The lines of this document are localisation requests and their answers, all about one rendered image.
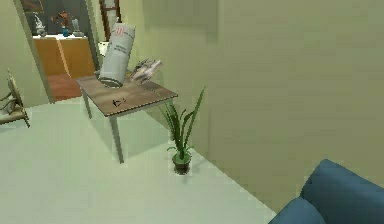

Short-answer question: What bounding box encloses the silver drill with thin bit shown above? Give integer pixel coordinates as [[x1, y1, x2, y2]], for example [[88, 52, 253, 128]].
[[129, 58, 164, 84]]

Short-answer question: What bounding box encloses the green potted house plant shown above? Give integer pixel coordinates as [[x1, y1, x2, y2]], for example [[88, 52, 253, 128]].
[[159, 85, 207, 176]]

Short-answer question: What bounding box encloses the brown wooden side table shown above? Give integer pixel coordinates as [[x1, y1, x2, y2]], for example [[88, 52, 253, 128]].
[[75, 74, 179, 165]]

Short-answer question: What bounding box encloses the large grey cylinder can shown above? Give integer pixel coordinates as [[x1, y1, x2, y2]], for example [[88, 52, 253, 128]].
[[97, 21, 137, 89]]

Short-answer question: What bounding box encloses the brown wooden ladder shelf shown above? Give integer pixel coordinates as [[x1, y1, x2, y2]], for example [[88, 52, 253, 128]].
[[98, 0, 122, 42]]

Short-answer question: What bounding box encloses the orange wooden cabinet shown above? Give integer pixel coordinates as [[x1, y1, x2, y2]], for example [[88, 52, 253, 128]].
[[32, 34, 97, 80]]

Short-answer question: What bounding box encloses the grey glass ornament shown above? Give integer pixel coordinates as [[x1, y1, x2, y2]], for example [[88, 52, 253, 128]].
[[71, 17, 86, 38]]

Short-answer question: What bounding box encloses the blue vase with brown plant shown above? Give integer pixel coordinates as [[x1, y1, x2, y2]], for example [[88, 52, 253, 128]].
[[51, 10, 72, 38]]

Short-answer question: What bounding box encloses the blue sofa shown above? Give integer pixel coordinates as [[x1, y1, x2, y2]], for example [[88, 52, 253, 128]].
[[267, 158, 384, 224]]

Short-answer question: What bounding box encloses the grey statuette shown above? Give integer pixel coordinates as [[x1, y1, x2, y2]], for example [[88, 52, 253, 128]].
[[33, 11, 48, 38]]

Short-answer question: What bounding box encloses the beige wooden chair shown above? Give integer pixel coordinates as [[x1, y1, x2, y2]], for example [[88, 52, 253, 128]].
[[0, 68, 32, 130]]

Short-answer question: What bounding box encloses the dark framed wall picture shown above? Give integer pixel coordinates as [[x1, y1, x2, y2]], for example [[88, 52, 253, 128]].
[[20, 0, 46, 14]]

